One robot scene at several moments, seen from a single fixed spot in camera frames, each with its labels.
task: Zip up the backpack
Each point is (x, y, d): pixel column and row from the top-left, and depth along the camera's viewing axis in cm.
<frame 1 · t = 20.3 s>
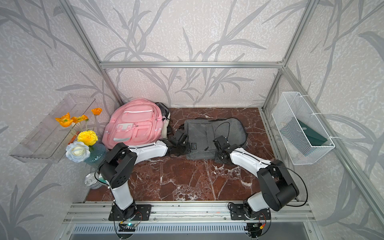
left hand: (190, 149, 94), fingers closed
right hand: (219, 157, 91), fingers closed
grey fabric backpack: (201, 133, 103), point 4 cm above the table
pink backpack: (132, 122, 105), point 7 cm above the table
teal glass vase: (97, 151, 84), point 13 cm above the table
white artificial rose: (77, 152, 61), point 33 cm above the table
yellow artificial flower: (88, 137, 68), point 31 cm above the table
silver tin can: (91, 181, 80), point 6 cm above the table
small orange artificial flower: (96, 111, 75), point 34 cm above the table

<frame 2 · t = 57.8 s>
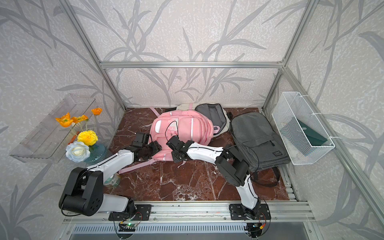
left hand: (159, 148, 91), fingers open
right hand: (177, 154, 91), fingers closed
grey fabric backpack: (255, 135, 103), point 3 cm above the table
pink backpack: (187, 125, 104), point 7 cm above the table
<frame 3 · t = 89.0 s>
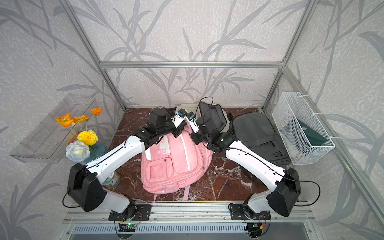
left hand: (185, 120, 79), fingers closed
right hand: (192, 127, 76), fingers closed
pink backpack: (175, 162, 80), point 13 cm above the table
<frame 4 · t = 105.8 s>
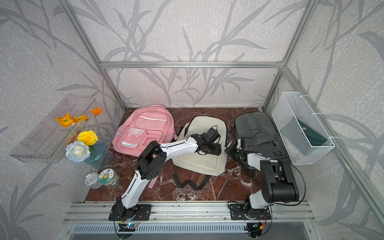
left hand: (219, 151, 92), fingers open
right hand: (225, 150, 94), fingers open
pink backpack: (150, 123, 108), point 4 cm above the table
beige grey backpack: (195, 167, 88), point 3 cm above the table
